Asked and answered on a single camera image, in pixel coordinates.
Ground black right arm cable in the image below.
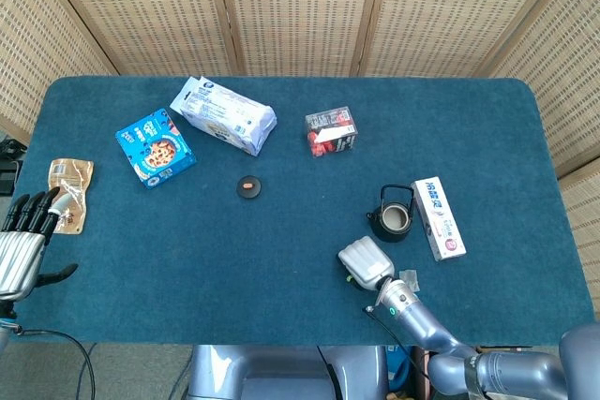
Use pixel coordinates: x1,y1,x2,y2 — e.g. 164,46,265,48
364,305,435,378

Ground white and purple paper package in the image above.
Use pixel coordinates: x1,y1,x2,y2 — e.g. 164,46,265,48
169,76,278,157

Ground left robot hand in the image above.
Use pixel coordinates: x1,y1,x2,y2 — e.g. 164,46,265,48
0,186,80,319

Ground brown snack pouch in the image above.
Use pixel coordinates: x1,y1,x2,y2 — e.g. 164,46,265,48
46,158,95,236

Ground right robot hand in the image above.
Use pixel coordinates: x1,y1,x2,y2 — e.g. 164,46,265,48
337,236,396,292

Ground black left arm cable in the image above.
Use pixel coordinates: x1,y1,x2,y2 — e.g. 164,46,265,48
8,326,98,400

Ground grey-blue robot torso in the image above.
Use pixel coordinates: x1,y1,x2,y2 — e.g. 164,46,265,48
187,345,390,400

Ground black round disc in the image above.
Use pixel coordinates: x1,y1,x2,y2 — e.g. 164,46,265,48
235,174,263,201

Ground blue table cloth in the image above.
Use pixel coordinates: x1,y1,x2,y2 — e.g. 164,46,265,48
8,75,596,348

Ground white and pink toothpaste box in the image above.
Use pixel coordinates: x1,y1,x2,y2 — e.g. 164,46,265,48
410,176,468,262

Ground black equipment beside table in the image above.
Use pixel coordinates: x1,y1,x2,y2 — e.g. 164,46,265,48
0,135,24,196

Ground wicker folding screen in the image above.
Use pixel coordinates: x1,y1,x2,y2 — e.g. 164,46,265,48
0,0,600,316

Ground black cast iron teapot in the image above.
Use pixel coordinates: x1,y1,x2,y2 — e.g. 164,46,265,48
366,184,414,244

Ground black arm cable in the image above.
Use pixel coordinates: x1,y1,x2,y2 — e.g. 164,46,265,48
364,305,435,378
8,326,98,400

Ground blue container under table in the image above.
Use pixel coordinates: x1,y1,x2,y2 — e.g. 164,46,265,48
386,346,414,393

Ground blue cookie box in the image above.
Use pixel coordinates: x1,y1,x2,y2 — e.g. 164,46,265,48
114,108,198,190

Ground tea bag with green tag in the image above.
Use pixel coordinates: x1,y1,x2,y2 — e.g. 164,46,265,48
345,269,421,292

